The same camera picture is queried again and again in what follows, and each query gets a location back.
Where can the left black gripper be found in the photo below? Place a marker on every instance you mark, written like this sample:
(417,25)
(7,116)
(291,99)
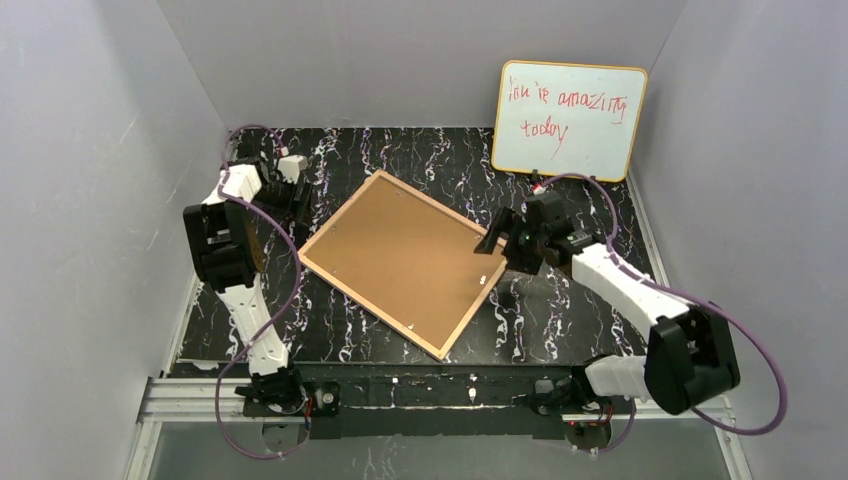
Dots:
(291,201)

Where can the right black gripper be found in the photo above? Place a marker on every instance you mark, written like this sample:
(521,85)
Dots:
(508,233)

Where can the white wooden picture frame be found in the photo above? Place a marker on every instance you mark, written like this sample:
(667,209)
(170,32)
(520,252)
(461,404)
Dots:
(397,265)

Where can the brown cardboard backing board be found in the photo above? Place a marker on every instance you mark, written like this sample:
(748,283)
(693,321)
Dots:
(404,262)

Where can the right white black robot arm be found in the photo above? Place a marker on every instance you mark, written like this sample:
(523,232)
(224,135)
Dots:
(690,355)

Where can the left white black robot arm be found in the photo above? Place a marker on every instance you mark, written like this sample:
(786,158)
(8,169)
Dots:
(228,258)

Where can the yellow rimmed whiteboard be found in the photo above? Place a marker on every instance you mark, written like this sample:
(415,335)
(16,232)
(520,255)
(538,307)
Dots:
(554,118)

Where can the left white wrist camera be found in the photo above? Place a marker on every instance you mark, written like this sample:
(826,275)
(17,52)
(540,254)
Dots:
(291,167)

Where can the aluminium rail base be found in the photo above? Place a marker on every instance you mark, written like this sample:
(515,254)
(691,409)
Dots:
(425,421)

